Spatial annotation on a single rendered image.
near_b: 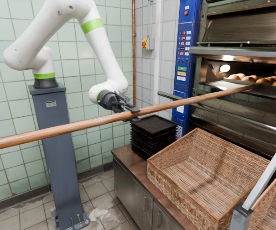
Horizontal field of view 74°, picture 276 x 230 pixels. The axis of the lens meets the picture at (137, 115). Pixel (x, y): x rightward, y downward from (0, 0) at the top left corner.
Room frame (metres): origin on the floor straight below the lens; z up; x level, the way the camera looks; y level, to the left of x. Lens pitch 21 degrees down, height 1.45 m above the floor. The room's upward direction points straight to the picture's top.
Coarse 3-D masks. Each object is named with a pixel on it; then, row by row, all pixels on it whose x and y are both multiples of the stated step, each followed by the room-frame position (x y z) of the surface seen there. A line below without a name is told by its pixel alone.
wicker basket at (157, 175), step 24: (192, 144) 1.27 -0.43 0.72; (216, 144) 1.12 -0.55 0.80; (168, 168) 1.13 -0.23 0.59; (192, 168) 1.13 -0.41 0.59; (216, 168) 1.05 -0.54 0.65; (240, 168) 0.94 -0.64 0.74; (264, 168) 0.85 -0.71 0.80; (168, 192) 0.86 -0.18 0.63; (216, 192) 0.90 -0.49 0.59; (240, 192) 0.88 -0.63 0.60; (192, 216) 0.70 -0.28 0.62; (216, 216) 0.72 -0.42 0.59
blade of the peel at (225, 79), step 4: (224, 80) 1.45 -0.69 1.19; (228, 80) 1.43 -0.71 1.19; (232, 80) 1.40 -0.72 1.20; (236, 80) 1.37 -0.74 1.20; (240, 80) 1.35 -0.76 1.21; (244, 84) 1.32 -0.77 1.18; (248, 84) 1.30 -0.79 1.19; (264, 84) 1.21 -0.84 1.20; (264, 88) 1.21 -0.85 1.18; (268, 88) 1.19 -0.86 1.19; (272, 88) 1.17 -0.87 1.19
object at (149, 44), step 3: (144, 39) 1.82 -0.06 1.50; (147, 39) 1.78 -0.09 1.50; (150, 39) 1.79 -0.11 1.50; (153, 39) 1.81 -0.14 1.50; (147, 42) 1.78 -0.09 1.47; (150, 42) 1.79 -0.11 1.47; (153, 42) 1.81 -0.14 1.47; (147, 45) 1.78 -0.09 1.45; (150, 45) 1.79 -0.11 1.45; (153, 45) 1.81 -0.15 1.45; (144, 48) 1.82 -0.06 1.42; (147, 48) 1.78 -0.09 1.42; (150, 48) 1.79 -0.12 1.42; (153, 48) 1.81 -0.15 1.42
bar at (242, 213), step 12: (168, 96) 1.07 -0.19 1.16; (204, 108) 0.85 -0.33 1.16; (216, 108) 0.81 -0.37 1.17; (240, 120) 0.70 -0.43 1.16; (252, 120) 0.67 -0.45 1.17; (264, 180) 0.49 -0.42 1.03; (252, 192) 0.48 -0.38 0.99; (240, 204) 0.47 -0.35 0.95; (252, 204) 0.46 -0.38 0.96; (240, 216) 0.43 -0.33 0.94; (240, 228) 0.43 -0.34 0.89
